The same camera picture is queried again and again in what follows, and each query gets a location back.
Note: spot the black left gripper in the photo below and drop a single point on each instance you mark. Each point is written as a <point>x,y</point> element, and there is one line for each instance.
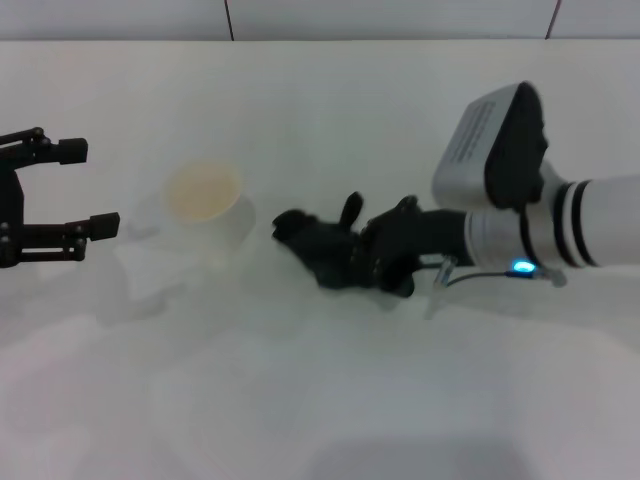
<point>10,210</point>

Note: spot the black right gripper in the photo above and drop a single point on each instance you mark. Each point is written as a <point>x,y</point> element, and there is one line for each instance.
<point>440,235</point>

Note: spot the white paper cup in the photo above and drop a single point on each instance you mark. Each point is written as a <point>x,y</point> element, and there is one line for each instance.
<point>200,192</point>

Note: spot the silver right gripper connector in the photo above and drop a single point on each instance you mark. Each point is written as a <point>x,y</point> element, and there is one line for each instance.
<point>440,280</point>

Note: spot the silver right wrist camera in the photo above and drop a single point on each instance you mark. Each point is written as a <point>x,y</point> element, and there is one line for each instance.
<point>470,150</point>

